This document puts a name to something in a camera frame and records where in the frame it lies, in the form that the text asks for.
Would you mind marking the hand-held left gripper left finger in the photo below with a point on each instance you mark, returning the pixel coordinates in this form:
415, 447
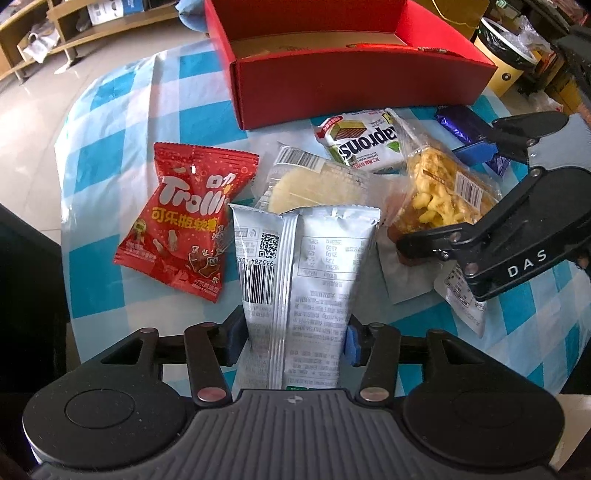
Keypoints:
233, 337

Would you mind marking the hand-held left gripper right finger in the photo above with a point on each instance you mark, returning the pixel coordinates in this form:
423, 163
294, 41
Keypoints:
352, 344

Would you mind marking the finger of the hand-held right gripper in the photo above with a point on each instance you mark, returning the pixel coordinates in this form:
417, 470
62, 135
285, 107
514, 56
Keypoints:
475, 153
429, 242

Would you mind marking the vacuum sausage pack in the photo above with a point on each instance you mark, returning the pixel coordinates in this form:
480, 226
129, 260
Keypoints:
411, 281

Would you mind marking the clear yellow waffle snack packet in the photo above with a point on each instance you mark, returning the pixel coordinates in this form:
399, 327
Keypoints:
438, 184

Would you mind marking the silver white snack packet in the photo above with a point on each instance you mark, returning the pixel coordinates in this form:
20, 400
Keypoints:
314, 277

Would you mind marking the clear round cake packet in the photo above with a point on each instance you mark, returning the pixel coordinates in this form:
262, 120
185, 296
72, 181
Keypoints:
304, 184

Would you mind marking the red gummy candy packet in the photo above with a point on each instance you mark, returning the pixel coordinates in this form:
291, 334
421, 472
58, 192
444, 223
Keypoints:
184, 207

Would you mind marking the red cardboard box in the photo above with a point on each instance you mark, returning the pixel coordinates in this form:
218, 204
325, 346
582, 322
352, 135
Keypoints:
346, 87

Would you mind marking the purple foil packet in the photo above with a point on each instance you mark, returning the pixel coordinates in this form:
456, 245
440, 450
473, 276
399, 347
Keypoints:
457, 122

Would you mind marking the yellow trash bin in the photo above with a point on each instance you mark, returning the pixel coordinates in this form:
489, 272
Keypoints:
505, 69

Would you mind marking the green white wafer packet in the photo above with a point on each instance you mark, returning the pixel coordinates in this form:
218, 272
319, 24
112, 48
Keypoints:
364, 143

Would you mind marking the black cabinet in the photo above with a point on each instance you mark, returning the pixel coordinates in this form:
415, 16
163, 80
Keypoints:
25, 286

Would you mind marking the blue white checked tablecloth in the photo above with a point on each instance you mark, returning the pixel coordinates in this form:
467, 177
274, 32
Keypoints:
108, 94

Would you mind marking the blue cushion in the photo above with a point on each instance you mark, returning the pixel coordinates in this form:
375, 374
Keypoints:
191, 11

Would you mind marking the wooden low shelf unit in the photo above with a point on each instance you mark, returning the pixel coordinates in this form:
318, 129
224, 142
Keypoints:
74, 27

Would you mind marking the white printed box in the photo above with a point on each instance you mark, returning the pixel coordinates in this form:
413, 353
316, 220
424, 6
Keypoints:
105, 13

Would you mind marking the white plastic bag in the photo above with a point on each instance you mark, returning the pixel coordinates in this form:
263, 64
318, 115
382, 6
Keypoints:
39, 46

